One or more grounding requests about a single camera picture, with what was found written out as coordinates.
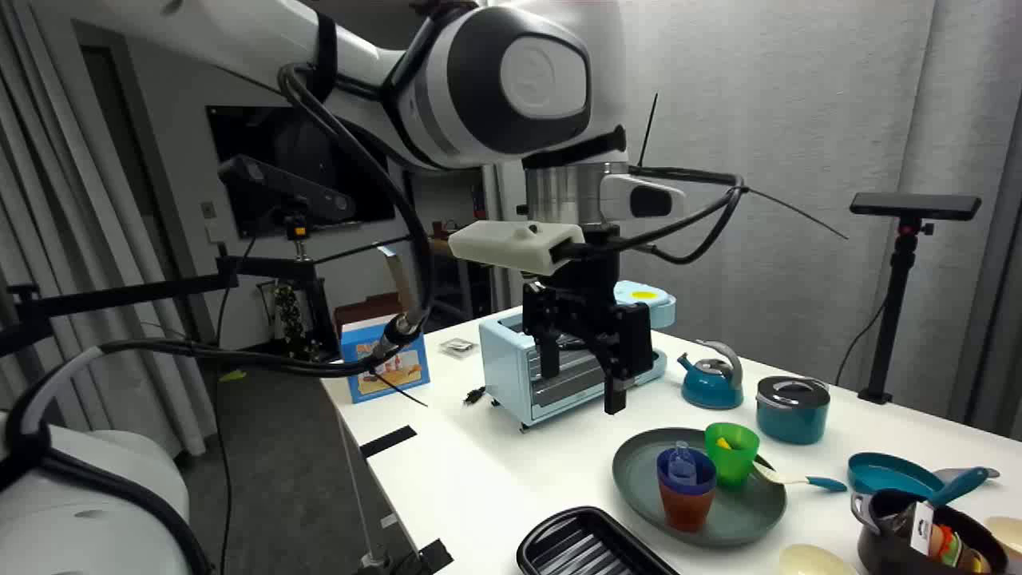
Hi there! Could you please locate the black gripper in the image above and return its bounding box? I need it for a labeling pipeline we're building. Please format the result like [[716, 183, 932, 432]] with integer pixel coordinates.
[[520, 221, 657, 418]]

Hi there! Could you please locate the green plastic cup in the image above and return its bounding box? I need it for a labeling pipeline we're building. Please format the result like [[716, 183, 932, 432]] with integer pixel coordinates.
[[700, 420, 762, 492]]

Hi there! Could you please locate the blue plastic cup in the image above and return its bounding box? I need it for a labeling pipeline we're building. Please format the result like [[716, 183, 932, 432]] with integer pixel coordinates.
[[656, 445, 718, 499]]

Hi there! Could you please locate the light blue toy toaster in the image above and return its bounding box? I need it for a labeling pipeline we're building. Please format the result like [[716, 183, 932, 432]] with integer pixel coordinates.
[[477, 305, 668, 432]]

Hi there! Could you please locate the light blue container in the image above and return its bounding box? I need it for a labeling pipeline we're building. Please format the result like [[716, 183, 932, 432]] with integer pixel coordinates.
[[613, 279, 679, 333]]

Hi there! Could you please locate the teal toy kettle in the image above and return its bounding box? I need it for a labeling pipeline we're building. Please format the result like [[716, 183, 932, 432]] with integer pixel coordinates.
[[676, 340, 748, 413]]

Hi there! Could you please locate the grey round plate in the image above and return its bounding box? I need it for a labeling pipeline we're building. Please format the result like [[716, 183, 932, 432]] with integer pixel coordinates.
[[611, 426, 791, 551]]

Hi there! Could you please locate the black ridged tray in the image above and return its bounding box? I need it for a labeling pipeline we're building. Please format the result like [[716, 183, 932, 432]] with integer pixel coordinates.
[[515, 505, 679, 575]]

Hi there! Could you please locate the blue picture box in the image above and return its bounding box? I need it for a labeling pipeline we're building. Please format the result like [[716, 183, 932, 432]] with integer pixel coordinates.
[[340, 313, 430, 406]]

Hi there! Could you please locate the teal pot with lid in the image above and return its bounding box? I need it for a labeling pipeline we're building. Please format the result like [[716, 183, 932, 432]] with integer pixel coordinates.
[[755, 375, 835, 447]]

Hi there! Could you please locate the cream bowl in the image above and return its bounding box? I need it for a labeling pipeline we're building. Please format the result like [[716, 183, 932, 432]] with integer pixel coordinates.
[[777, 540, 855, 575]]

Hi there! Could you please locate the teal frying pan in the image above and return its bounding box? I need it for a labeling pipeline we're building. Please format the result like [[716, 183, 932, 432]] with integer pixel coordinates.
[[845, 450, 1003, 505]]

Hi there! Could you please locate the colourful food packet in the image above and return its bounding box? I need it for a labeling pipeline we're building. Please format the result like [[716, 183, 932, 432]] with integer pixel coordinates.
[[908, 499, 995, 573]]

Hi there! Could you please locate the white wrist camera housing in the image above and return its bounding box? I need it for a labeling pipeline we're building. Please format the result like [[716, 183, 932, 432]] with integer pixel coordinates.
[[444, 218, 587, 282]]

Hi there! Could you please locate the black table bracket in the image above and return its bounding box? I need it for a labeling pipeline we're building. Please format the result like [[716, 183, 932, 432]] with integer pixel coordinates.
[[361, 426, 422, 460], [411, 540, 456, 575]]

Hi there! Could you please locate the thin black camera cable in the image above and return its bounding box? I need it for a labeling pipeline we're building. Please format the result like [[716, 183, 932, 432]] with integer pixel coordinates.
[[553, 164, 748, 268]]

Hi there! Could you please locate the white spatula teal handle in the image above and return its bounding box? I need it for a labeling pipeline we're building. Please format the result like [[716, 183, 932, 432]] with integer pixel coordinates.
[[756, 455, 854, 496]]

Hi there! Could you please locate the black camera stand pole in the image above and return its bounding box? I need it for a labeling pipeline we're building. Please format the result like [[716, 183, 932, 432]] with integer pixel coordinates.
[[860, 218, 936, 406]]

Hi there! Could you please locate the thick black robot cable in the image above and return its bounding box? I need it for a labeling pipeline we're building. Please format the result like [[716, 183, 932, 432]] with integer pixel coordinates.
[[0, 59, 441, 575]]

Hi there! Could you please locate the black camera bar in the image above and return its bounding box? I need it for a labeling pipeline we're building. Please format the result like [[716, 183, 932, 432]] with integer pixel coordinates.
[[845, 189, 983, 225]]

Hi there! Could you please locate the dark wall monitor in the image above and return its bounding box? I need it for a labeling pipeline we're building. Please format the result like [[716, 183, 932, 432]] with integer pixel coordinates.
[[206, 103, 402, 243]]

